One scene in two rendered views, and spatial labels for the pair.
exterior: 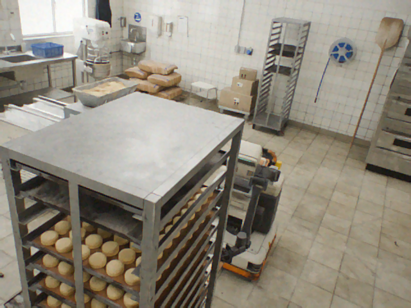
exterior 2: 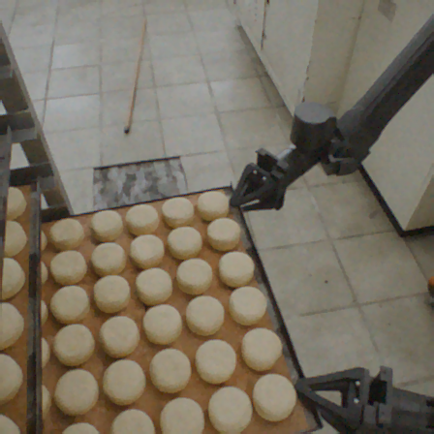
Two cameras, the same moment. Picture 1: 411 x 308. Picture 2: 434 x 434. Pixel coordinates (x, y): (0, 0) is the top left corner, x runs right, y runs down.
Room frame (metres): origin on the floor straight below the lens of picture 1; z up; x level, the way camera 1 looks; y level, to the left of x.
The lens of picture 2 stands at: (1.33, -0.24, 1.40)
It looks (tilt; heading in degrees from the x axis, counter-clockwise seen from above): 51 degrees down; 54
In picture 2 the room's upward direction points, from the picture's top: straight up
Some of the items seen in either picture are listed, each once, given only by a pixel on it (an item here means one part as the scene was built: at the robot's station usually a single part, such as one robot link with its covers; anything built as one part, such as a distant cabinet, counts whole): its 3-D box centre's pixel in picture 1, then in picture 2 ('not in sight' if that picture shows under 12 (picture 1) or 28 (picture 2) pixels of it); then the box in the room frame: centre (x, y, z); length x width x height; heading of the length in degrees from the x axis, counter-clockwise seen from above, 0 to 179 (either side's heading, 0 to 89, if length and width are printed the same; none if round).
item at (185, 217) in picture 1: (191, 208); not in sight; (0.96, 0.02, 1.59); 0.64 x 0.03 x 0.03; 159
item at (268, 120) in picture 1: (280, 76); not in sight; (5.88, -1.13, 0.93); 0.64 x 0.51 x 1.78; 157
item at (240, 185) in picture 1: (237, 190); not in sight; (2.32, -0.31, 0.83); 0.28 x 0.16 x 0.22; 69
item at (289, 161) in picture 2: not in sight; (279, 172); (1.73, 0.15, 0.87); 0.07 x 0.07 x 0.10; 8
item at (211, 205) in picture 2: not in sight; (212, 205); (1.59, 0.14, 0.88); 0.05 x 0.05 x 0.02
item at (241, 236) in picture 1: (242, 240); not in sight; (1.65, -0.30, 0.91); 0.12 x 0.09 x 0.12; 160
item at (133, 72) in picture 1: (144, 71); not in sight; (6.88, 1.36, 0.47); 0.72 x 0.42 x 0.17; 155
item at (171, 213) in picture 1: (193, 185); not in sight; (0.96, 0.02, 1.68); 0.64 x 0.03 x 0.03; 159
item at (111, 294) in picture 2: not in sight; (111, 294); (1.39, 0.10, 0.87); 0.05 x 0.05 x 0.02
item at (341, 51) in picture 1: (335, 73); not in sight; (5.85, -2.00, 1.10); 0.41 x 0.17 x 1.10; 65
